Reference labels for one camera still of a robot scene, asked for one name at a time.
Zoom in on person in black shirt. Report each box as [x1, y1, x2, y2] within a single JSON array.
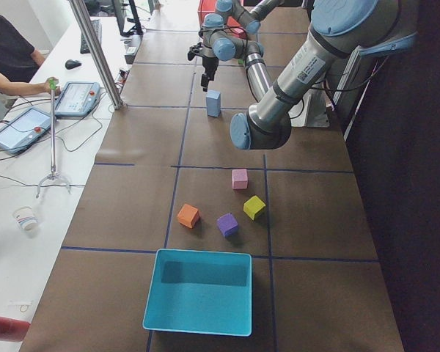
[[0, 12, 62, 140]]

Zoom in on black computer mouse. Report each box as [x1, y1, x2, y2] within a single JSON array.
[[65, 59, 81, 70]]

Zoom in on black keyboard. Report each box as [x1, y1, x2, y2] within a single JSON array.
[[80, 18, 103, 55]]

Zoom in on light pink block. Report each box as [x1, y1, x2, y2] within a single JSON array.
[[232, 169, 249, 190]]

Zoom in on teach pendant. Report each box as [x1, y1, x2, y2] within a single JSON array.
[[55, 81, 100, 120], [0, 107, 51, 154]]

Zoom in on left side purple block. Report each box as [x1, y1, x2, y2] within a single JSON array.
[[216, 213, 239, 238]]

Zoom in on teal plastic bin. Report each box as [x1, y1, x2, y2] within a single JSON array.
[[142, 249, 252, 337]]

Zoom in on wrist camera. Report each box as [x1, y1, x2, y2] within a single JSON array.
[[187, 42, 204, 61]]

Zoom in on pink plastic bin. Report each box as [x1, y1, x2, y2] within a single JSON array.
[[197, 0, 240, 26]]

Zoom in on far teach pendant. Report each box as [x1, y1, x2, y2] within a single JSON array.
[[55, 81, 100, 120]]

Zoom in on near teach pendant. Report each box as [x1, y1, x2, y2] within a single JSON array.
[[0, 107, 51, 154]]

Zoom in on white pedestal base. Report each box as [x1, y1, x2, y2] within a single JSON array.
[[289, 89, 330, 128]]

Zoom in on reach grabber tool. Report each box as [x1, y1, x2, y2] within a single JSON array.
[[35, 77, 71, 199]]

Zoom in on aluminium frame post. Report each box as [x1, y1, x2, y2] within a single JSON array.
[[69, 0, 123, 110]]

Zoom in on paper cup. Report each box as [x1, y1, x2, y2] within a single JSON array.
[[12, 206, 38, 232]]

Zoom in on yellow block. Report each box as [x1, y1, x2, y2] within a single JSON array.
[[243, 195, 266, 221]]

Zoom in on blue block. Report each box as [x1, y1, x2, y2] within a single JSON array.
[[206, 105, 221, 117], [206, 89, 221, 107]]

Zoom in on left side orange block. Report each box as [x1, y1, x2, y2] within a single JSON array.
[[177, 203, 200, 229]]

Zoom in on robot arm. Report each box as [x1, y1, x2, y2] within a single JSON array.
[[188, 1, 419, 150], [215, 0, 284, 34]]

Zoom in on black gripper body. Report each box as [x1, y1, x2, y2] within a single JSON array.
[[202, 56, 218, 81]]

